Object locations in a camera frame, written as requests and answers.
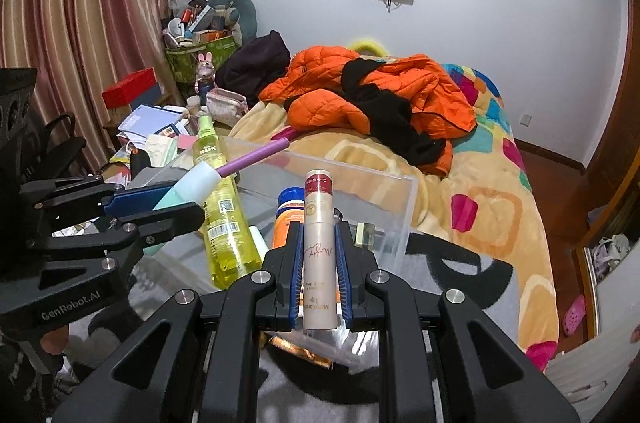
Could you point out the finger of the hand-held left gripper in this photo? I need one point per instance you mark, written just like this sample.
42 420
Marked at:
165 220
135 200

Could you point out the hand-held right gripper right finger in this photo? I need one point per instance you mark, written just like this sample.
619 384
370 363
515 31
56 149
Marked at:
345 273

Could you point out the orange puffer jacket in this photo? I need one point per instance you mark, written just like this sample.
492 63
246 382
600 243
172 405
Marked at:
320 103

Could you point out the purple tube mint cap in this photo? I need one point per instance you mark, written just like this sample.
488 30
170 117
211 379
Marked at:
200 185

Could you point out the blue white notebook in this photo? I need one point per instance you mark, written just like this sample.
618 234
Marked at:
150 117

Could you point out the yellow fuzzy cushion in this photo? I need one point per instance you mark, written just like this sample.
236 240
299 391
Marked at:
367 44

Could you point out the clear plastic box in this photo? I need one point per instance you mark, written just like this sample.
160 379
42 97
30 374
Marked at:
370 195

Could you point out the pile of papers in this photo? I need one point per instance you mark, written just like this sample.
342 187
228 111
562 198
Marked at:
150 148

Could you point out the grey-green neck pillow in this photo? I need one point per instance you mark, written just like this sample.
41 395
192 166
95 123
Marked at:
242 10

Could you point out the white shoes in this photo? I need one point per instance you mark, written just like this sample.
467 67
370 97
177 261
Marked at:
612 253

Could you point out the green storage bag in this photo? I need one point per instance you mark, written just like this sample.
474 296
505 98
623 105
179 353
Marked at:
185 58

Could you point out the black office chair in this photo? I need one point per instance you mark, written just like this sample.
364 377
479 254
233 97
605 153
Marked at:
62 148

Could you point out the red box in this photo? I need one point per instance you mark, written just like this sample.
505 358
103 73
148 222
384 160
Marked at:
129 89

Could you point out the orange bottle blue cap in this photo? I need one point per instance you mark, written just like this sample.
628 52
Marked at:
287 213

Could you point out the grey black patterned blanket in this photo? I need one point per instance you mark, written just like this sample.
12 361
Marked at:
450 273

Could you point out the copper foil packet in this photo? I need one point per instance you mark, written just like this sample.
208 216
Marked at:
300 351

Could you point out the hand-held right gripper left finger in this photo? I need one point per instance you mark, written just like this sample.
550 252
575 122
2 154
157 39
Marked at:
295 268

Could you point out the beige tube red cap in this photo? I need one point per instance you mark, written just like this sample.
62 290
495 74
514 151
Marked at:
319 228

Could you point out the clear plastic bag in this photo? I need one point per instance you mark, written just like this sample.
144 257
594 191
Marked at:
350 348

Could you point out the yellow printed blanket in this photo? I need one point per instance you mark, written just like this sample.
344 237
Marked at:
495 213

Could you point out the striped curtain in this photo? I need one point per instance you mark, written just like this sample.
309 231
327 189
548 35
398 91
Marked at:
90 13

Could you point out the pink slipper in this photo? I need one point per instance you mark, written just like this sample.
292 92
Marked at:
575 314

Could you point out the yellow spray bottle green cap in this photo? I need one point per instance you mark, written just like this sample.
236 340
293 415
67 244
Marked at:
225 223

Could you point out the pink cosmetic pouch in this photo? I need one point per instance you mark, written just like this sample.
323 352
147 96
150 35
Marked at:
225 105

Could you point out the black garment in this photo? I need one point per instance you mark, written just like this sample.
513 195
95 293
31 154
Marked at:
390 113

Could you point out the dark purple bag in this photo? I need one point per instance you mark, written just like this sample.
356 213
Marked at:
255 63

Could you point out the light green tube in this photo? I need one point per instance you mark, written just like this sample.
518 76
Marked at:
259 243

